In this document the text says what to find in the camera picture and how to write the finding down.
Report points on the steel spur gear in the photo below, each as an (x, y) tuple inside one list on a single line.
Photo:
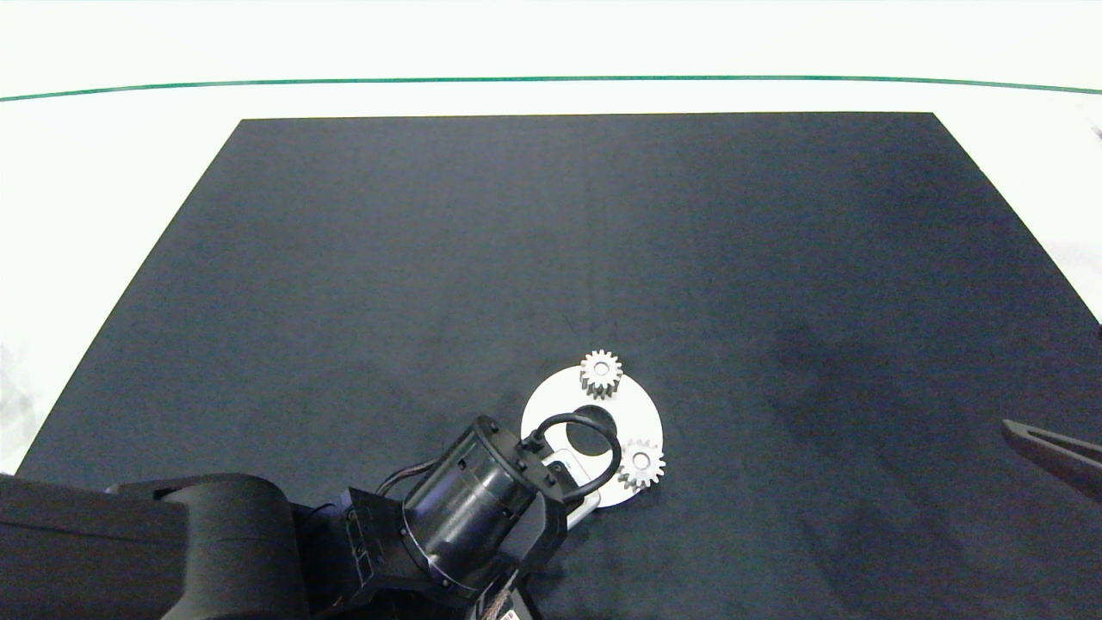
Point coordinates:
[(653, 466), (591, 370)]

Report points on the round white plate with pins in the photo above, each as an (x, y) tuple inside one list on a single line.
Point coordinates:
[(642, 418)]

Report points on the dark mat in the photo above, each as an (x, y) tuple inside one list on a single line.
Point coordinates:
[(344, 284)]

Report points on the boxy shiny wrist camera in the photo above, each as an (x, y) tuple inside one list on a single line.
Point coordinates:
[(578, 472)]

